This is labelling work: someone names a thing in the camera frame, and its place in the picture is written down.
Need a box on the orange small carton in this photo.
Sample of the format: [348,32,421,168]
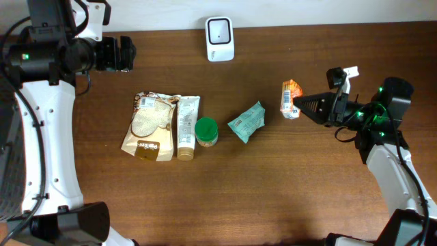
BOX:
[280,79,303,120]

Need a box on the mint green wipes packet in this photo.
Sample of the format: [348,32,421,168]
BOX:
[227,101,266,144]

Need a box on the white shampoo tube gold cap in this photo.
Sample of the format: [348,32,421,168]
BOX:
[177,96,200,161]

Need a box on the beige oats pouch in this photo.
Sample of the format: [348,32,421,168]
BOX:
[121,92,181,162]

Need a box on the green lid jar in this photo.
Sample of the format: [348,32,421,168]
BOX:
[195,117,219,147]

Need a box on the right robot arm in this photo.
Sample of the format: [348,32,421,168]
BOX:
[294,77,436,245]

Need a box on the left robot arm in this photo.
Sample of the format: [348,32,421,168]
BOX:
[1,1,136,245]

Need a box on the white barcode scanner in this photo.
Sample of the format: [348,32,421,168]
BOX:
[205,16,235,62]

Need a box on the grey plastic mesh basket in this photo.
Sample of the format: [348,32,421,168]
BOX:
[1,78,26,223]

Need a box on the left black cable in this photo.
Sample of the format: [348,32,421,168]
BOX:
[0,16,48,246]

